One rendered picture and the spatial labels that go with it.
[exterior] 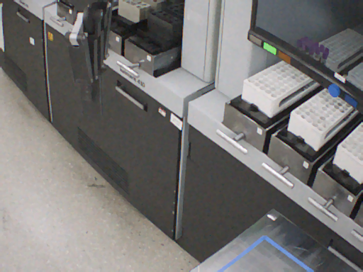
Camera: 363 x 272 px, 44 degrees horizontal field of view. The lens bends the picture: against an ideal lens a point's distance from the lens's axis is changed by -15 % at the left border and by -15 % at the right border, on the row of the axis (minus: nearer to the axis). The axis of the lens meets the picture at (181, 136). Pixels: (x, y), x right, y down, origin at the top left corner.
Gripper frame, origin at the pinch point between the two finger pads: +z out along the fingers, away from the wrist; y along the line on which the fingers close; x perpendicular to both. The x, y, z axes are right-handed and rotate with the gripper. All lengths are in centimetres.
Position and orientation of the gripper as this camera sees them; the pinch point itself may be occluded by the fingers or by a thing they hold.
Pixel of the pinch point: (91, 94)
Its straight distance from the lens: 70.9
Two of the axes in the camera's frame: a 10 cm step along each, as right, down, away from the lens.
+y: -1.9, 6.3, -7.5
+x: 9.8, 1.6, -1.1
